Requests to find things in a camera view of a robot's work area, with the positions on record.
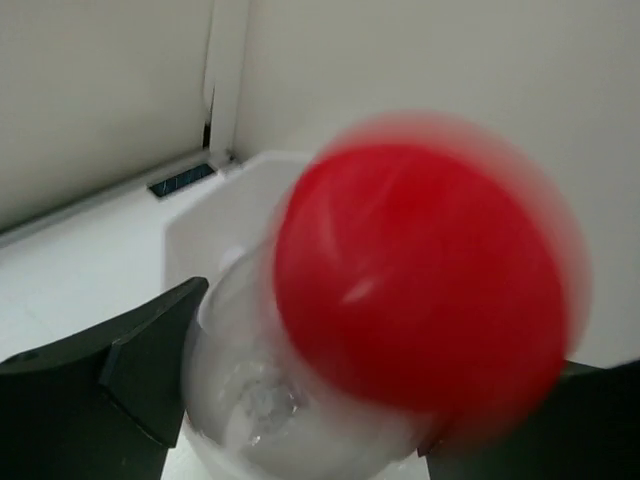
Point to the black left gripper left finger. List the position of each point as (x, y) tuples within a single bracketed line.
[(104, 403)]

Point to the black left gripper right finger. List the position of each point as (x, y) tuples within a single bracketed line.
[(588, 428)]

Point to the clear bottle red label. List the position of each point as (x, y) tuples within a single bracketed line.
[(421, 280)]

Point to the white octagonal plastic bin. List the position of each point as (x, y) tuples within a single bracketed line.
[(229, 219)]

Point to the blue label sticker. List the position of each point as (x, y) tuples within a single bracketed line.
[(181, 180)]

